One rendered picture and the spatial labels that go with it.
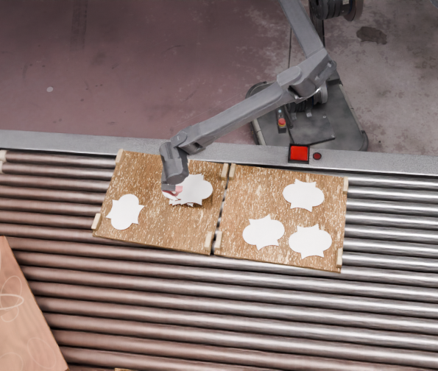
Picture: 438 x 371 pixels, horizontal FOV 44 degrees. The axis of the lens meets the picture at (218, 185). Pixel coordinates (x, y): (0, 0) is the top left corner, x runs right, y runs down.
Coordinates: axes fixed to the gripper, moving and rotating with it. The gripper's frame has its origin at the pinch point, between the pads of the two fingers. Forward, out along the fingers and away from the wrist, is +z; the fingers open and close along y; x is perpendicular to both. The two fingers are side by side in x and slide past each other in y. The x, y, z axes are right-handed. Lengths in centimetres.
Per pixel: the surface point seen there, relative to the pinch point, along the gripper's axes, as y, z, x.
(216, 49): 159, 101, 0
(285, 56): 153, 100, -44
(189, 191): -0.2, 5.8, -4.0
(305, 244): -17.8, 7.6, -42.9
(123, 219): -9.9, 8.9, 18.2
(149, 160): 14.7, 9.4, 12.3
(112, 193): 0.8, 9.8, 23.6
